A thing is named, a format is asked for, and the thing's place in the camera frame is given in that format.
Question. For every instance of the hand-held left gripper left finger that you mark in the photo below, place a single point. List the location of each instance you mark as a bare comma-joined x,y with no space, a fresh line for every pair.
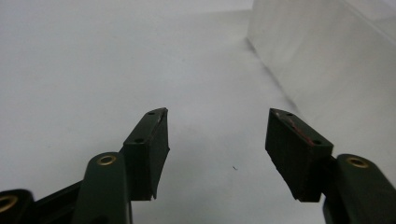
146,155

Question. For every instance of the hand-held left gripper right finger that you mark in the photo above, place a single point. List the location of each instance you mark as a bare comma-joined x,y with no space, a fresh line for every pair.
295,155

